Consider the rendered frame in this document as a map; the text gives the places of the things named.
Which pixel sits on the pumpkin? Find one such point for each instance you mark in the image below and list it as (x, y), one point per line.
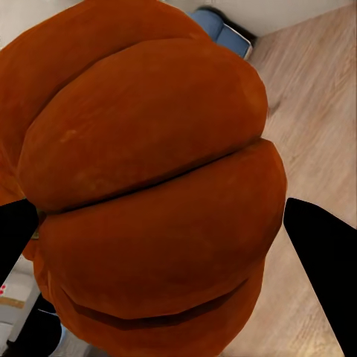
(139, 142)

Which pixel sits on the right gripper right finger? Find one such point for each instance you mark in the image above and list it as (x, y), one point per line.
(327, 248)

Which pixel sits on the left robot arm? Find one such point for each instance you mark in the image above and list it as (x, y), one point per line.
(37, 331)

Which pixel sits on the sofa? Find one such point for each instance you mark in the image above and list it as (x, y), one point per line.
(221, 34)

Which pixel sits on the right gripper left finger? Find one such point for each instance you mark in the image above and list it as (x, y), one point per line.
(18, 222)

